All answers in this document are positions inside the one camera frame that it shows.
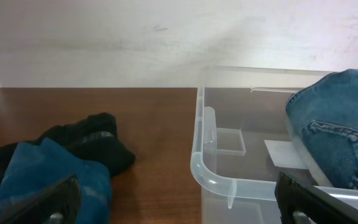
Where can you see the white label in bin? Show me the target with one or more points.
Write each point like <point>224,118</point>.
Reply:
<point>283,154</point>

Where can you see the teal blue folded garment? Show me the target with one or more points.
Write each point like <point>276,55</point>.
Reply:
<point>33,168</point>

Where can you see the black folded garment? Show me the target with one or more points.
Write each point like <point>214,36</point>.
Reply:
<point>94,138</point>

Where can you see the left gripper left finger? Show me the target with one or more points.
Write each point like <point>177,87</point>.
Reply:
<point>57,203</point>

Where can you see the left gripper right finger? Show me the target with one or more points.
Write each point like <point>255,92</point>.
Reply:
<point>304,203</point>

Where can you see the dark blue jeans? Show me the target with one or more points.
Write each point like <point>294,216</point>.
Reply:
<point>325,118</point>

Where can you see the clear plastic storage bin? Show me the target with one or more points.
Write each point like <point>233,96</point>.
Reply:
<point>236,110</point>

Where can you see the light grey jeans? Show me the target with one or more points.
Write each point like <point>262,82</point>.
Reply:
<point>308,160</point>

